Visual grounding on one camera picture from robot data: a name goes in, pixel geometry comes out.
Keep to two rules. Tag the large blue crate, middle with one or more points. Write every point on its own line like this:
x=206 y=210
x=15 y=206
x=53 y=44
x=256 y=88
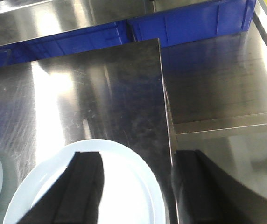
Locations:
x=196 y=22

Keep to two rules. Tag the large blue crate, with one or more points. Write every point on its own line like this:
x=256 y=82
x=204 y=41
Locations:
x=81 y=40
x=196 y=22

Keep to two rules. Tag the large blue crate, left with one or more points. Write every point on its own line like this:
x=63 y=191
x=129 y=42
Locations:
x=81 y=40

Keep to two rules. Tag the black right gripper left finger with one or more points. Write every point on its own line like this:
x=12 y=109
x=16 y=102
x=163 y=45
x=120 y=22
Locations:
x=75 y=196

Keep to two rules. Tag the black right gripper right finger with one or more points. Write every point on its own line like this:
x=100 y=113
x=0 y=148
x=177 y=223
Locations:
x=205 y=194

